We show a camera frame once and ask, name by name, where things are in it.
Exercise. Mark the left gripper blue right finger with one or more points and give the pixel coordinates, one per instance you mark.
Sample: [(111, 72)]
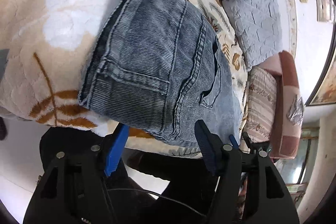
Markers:
[(210, 146)]

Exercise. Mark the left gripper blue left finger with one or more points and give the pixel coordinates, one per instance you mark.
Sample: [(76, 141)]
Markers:
[(112, 147)]

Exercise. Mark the blue denim jeans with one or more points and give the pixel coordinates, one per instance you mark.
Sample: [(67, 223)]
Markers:
[(158, 66)]

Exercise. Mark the striped floral beige pillow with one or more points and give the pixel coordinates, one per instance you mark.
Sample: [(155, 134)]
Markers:
[(262, 95)]

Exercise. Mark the silver leaf cushion ornament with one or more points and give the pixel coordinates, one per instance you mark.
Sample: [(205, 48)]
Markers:
[(295, 113)]

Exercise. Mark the grey quilted pillow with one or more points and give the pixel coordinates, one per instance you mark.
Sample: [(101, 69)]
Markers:
[(257, 26)]

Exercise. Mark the leaf pattern fleece blanket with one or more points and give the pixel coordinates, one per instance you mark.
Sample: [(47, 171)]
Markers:
[(46, 46)]

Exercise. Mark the framed wall picture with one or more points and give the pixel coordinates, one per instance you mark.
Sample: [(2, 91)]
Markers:
[(325, 11)]

